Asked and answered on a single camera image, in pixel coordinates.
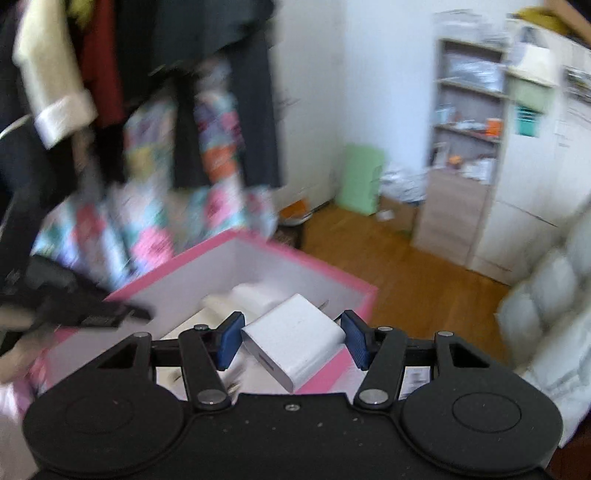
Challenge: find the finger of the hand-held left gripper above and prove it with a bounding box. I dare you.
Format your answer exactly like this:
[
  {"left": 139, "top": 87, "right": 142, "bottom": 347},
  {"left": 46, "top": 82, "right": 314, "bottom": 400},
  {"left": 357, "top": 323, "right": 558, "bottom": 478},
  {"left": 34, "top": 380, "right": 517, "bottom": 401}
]
[{"left": 81, "top": 300, "right": 155, "bottom": 329}]

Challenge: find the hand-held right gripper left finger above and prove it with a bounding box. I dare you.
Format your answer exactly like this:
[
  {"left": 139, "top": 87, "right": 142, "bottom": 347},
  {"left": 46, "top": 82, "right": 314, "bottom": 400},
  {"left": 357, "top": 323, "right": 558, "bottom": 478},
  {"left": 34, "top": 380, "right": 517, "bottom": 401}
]
[{"left": 95, "top": 311, "right": 245, "bottom": 413}]

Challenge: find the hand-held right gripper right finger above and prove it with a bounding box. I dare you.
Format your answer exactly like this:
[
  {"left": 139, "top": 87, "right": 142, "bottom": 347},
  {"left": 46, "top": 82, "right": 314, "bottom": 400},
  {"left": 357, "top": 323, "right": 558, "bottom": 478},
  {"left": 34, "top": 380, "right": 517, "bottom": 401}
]
[{"left": 340, "top": 309, "right": 493, "bottom": 411}]

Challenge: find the white charger with grey print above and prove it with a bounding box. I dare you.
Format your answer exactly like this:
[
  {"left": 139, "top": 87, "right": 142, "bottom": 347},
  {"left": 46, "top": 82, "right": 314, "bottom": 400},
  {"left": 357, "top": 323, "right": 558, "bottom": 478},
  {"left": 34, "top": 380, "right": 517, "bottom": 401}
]
[{"left": 229, "top": 282, "right": 284, "bottom": 320}]

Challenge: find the plain white charger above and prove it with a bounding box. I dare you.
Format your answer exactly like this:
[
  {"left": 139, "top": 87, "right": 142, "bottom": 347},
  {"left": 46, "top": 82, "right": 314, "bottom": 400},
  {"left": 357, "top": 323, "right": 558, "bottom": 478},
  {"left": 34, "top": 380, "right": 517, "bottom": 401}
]
[{"left": 239, "top": 293, "right": 346, "bottom": 393}]

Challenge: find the pink cardboard box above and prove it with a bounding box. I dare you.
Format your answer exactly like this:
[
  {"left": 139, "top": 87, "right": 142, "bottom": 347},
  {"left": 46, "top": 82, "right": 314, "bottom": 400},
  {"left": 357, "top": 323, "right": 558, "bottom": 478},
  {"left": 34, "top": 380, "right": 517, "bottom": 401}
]
[{"left": 27, "top": 229, "right": 380, "bottom": 398}]

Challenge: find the floral quilt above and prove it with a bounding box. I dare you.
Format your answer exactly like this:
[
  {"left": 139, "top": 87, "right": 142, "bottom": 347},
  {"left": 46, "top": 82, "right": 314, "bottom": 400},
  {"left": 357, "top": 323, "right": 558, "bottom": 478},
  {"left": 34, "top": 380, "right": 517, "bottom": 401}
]
[{"left": 31, "top": 87, "right": 279, "bottom": 288}]

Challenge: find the brown cardboard box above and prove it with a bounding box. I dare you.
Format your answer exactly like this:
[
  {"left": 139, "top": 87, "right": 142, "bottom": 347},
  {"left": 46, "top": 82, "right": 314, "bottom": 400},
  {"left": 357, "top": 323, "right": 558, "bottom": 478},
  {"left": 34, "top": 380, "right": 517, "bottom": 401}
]
[{"left": 376, "top": 194, "right": 419, "bottom": 234}]

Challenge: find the wooden shelf unit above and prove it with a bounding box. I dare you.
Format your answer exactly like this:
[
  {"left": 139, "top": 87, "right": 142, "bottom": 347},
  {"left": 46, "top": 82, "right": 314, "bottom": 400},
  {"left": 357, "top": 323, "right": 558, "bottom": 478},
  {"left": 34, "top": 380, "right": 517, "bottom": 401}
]
[{"left": 410, "top": 37, "right": 509, "bottom": 269}]

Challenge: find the green folding table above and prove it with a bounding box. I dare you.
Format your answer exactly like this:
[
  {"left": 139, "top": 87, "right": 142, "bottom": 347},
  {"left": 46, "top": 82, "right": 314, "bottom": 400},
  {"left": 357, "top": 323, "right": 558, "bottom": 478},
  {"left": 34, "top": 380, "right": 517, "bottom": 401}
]
[{"left": 334, "top": 143, "right": 387, "bottom": 217}]

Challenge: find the grey puffer jacket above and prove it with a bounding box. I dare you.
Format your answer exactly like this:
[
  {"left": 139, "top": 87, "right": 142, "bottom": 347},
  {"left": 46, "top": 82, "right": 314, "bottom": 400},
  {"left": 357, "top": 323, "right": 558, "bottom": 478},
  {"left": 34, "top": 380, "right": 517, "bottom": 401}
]
[{"left": 493, "top": 216, "right": 591, "bottom": 449}]

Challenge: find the cream garment with white cuff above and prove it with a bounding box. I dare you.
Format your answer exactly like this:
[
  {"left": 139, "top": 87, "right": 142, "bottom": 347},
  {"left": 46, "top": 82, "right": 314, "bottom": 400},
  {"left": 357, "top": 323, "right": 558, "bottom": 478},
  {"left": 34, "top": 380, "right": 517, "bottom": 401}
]
[{"left": 13, "top": 0, "right": 99, "bottom": 149}]

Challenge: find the light wooden wardrobe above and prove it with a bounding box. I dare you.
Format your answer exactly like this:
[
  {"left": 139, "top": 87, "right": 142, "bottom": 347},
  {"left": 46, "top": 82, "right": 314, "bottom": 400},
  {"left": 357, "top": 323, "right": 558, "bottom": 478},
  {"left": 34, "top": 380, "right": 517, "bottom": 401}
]
[{"left": 465, "top": 27, "right": 591, "bottom": 288}]

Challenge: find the red hanging garment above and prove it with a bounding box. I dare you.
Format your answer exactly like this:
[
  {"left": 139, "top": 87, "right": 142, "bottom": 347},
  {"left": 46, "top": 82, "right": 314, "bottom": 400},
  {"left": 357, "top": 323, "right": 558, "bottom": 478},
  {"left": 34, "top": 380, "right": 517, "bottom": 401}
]
[{"left": 78, "top": 0, "right": 126, "bottom": 128}]

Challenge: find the dark grey hanging garment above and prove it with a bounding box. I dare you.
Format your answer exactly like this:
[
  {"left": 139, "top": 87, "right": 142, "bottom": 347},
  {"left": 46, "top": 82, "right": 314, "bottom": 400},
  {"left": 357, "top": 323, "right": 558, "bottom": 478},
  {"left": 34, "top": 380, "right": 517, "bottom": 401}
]
[{"left": 152, "top": 0, "right": 283, "bottom": 190}]

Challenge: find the teal hanging organizer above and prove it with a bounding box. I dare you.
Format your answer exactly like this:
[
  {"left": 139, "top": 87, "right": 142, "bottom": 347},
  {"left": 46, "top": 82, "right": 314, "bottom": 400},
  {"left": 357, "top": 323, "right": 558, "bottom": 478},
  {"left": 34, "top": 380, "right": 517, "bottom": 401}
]
[{"left": 514, "top": 104, "right": 542, "bottom": 138}]

